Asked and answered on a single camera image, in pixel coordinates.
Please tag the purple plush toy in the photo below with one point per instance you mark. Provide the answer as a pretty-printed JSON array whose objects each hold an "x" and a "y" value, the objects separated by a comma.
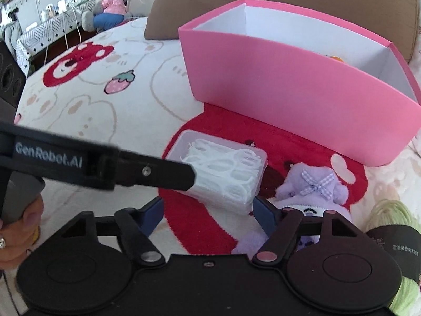
[{"x": 306, "y": 184}]

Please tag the pink cardboard box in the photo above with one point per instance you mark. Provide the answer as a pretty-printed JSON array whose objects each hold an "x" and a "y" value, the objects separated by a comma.
[{"x": 279, "y": 98}]

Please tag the orange makeup sponge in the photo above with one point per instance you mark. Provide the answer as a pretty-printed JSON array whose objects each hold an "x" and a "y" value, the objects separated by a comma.
[{"x": 337, "y": 59}]

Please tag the cluttered side table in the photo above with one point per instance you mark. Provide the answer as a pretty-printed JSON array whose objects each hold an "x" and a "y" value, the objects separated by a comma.
[{"x": 49, "y": 26}]

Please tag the person's left hand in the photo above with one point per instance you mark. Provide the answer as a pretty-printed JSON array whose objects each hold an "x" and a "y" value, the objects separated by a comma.
[{"x": 16, "y": 247}]

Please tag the clear floss pick box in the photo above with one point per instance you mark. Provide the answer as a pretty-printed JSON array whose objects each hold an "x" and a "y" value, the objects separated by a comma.
[{"x": 227, "y": 171}]

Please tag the green yarn ball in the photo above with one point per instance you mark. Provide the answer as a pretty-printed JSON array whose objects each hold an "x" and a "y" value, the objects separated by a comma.
[{"x": 391, "y": 209}]

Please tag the printed bear blanket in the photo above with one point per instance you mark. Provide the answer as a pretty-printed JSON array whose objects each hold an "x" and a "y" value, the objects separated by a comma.
[{"x": 108, "y": 118}]

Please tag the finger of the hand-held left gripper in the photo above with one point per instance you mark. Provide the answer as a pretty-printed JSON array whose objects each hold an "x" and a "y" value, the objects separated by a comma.
[{"x": 158, "y": 171}]

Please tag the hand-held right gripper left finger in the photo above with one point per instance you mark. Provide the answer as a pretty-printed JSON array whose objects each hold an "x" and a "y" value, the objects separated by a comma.
[{"x": 153, "y": 214}]

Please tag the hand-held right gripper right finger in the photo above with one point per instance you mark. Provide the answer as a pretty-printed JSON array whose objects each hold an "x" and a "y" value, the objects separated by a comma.
[{"x": 263, "y": 215}]

